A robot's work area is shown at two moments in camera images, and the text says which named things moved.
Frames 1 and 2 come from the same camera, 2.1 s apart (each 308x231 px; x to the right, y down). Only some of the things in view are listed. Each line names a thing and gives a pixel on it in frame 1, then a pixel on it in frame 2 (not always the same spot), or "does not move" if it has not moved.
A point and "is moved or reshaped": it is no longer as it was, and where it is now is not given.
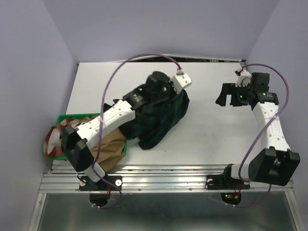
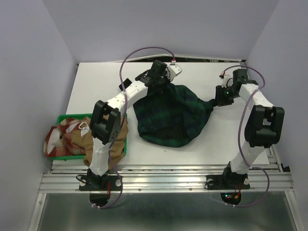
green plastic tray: [61, 117] does not move
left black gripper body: [168, 93] to [162, 81]
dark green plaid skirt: [151, 123] is moved or reshaped
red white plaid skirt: [52, 143] does not move
